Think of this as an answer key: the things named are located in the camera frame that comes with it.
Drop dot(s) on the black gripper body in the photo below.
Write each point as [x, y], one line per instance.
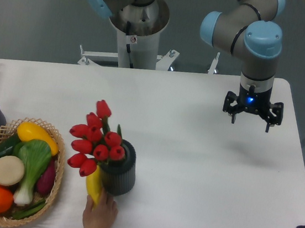
[254, 97]

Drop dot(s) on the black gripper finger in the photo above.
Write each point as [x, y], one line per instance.
[232, 105]
[274, 115]

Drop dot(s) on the red tulip bouquet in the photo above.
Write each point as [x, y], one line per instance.
[95, 144]

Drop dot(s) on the yellow banana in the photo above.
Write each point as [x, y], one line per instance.
[94, 186]

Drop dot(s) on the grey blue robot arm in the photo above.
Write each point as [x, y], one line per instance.
[250, 34]

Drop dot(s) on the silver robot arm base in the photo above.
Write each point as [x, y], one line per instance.
[138, 25]

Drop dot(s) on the dark ribbed vase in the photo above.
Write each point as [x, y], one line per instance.
[118, 177]

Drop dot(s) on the person's hand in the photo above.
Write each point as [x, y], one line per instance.
[101, 216]

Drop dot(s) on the green bok choy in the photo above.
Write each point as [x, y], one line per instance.
[35, 156]

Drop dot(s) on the purple sweet potato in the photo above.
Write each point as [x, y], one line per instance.
[46, 181]

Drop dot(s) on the yellow squash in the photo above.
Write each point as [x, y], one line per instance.
[28, 131]

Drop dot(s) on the green bean pods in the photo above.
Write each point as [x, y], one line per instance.
[31, 210]

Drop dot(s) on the beige round bun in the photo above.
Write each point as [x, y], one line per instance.
[11, 170]

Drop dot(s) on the woven wicker basket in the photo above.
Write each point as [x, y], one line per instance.
[5, 132]

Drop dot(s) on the white metal mounting frame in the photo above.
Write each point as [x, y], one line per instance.
[162, 62]

